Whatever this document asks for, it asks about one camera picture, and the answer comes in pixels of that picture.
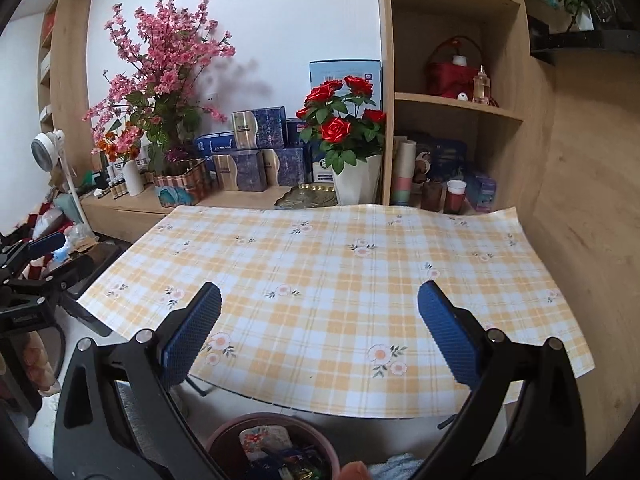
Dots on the small purple blue box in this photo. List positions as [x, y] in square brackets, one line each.
[482, 192]

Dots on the red plastic cup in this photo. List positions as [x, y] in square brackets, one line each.
[456, 200]

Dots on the clear plastic bag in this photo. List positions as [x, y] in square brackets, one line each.
[80, 237]

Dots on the brown round bin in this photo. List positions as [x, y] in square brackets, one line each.
[220, 440]

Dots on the person's right hand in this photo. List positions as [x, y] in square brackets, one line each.
[355, 472]

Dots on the flat blue box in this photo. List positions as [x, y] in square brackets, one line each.
[215, 142]

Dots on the black wall shelf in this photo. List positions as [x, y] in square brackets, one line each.
[590, 40]

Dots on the blue gold gift box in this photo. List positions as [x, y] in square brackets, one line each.
[285, 166]
[240, 171]
[260, 127]

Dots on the dark blue picture box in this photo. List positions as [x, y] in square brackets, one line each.
[445, 152]

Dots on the clear perfume bottle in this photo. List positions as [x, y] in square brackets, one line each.
[481, 87]

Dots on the red white checked cloth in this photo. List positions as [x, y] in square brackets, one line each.
[40, 217]

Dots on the brass decorative tray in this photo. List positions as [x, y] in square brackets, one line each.
[305, 197]

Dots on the dark glass cup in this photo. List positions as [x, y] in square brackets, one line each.
[432, 197]

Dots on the large light blue box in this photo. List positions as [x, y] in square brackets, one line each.
[345, 70]

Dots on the floral printed packet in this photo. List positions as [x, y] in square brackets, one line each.
[260, 440]

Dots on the wooden fence planter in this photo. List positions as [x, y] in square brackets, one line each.
[187, 177]

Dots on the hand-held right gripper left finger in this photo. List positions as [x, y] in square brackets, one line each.
[192, 330]

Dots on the row of small bottles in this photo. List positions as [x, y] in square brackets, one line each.
[112, 189]

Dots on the small blue white box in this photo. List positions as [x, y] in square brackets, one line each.
[322, 170]

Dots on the teal decorative piece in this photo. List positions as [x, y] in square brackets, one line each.
[172, 196]

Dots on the wooden shelf unit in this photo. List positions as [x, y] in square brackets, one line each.
[505, 160]

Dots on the person's left hand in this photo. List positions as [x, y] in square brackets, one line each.
[42, 365]

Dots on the orange flowers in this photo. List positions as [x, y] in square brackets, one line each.
[112, 146]

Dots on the white bottle vase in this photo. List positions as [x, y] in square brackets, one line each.
[132, 180]

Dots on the white flower pot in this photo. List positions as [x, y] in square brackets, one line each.
[355, 182]

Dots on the pink blossom plant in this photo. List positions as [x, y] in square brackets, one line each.
[165, 60]

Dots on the stack of pastel paper cups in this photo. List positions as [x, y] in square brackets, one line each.
[402, 170]

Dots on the white clip fan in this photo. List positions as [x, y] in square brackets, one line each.
[45, 147]

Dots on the yellow checked floral tablecloth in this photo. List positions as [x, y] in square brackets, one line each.
[325, 270]

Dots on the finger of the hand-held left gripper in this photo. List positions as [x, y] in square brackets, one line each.
[47, 244]
[35, 290]

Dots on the red basket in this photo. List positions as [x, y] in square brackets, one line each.
[447, 80]

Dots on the dark blue gift box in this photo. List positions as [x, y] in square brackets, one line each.
[295, 134]

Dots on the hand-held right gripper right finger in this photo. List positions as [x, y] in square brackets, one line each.
[450, 335]

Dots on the red rose plant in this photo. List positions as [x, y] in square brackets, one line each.
[335, 130]

